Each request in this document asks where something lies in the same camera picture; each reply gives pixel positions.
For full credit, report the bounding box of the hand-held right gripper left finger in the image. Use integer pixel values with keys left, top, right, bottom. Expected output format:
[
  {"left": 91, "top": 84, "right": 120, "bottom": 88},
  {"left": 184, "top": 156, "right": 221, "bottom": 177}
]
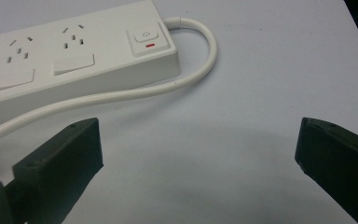
[{"left": 5, "top": 117, "right": 104, "bottom": 224}]

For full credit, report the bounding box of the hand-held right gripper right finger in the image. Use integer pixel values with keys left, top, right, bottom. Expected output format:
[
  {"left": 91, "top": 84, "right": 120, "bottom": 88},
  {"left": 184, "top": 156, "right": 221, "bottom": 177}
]
[{"left": 294, "top": 117, "right": 358, "bottom": 224}]

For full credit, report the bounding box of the white power strip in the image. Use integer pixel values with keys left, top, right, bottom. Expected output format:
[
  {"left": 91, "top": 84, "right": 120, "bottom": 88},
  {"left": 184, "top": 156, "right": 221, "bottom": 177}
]
[{"left": 0, "top": 0, "right": 181, "bottom": 132}]

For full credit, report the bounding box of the white power strip cable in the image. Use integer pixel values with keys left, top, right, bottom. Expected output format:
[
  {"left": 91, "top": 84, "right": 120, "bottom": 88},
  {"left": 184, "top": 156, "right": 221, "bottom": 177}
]
[{"left": 0, "top": 17, "right": 218, "bottom": 152}]

